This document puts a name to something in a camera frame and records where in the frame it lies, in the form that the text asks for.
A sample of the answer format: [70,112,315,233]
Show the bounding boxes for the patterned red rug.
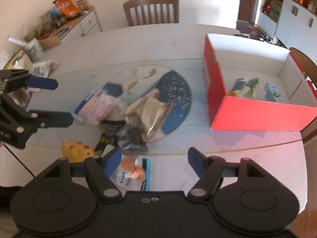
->
[235,21,260,35]

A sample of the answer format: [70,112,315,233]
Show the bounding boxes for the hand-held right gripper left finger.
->
[37,147,123,201]

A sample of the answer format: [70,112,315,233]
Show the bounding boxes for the brown door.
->
[238,0,263,23]

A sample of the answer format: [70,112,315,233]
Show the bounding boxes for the red cardboard box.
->
[203,33,317,131]

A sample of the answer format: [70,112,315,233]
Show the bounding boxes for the printed white cup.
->
[26,40,45,61]

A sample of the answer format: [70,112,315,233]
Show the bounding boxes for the white sideboard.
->
[37,7,102,47]

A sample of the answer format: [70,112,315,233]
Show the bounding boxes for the small cardboard box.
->
[37,33,61,51]

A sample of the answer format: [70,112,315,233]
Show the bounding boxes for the black gold printed packet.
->
[95,120,122,153]

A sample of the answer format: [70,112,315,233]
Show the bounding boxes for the purple printed bread packet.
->
[74,90,124,126]

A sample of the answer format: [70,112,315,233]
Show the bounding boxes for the yellow black pouch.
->
[2,50,32,70]

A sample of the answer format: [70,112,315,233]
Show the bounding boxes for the dark blue packet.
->
[103,83,123,98]

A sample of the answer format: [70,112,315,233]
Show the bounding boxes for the white wall cabinet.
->
[258,0,317,62]

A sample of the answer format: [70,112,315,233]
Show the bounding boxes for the glass turntable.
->
[32,57,304,157]

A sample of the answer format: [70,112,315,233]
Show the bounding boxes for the white bun snack packet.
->
[110,156,151,191]

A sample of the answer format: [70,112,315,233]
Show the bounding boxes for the dark glossy packet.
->
[116,123,149,152]

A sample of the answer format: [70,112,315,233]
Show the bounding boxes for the orange snack bag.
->
[53,0,81,20]

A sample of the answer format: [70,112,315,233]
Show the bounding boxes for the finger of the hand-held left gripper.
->
[0,69,59,94]
[15,110,74,136]

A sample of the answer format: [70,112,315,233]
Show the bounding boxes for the silver foil snack bag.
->
[121,89,175,143]

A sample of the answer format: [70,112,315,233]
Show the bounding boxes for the round blue white mat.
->
[103,66,193,143]

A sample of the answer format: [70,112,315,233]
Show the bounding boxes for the blue white small carton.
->
[264,83,284,103]

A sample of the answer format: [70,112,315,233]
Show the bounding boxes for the green white wipes packet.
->
[228,77,263,100]

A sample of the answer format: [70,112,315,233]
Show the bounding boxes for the white plastic bag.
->
[31,60,58,77]

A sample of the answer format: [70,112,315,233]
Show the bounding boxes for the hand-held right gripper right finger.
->
[187,147,269,201]

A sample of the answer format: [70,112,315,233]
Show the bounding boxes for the brown wooden chair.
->
[123,0,180,27]
[288,47,317,95]

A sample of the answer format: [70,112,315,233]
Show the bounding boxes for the white paper roll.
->
[7,37,25,47]

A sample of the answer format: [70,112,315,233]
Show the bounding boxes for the yellow bread shaped toy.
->
[62,139,96,164]

